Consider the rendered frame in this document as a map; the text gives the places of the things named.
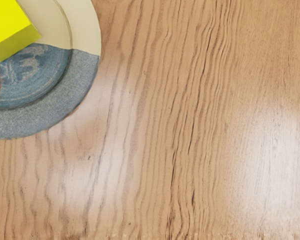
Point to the blue and cream plate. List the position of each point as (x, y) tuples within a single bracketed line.
[(52, 82)]

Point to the yellow block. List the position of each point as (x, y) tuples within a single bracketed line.
[(7, 27)]

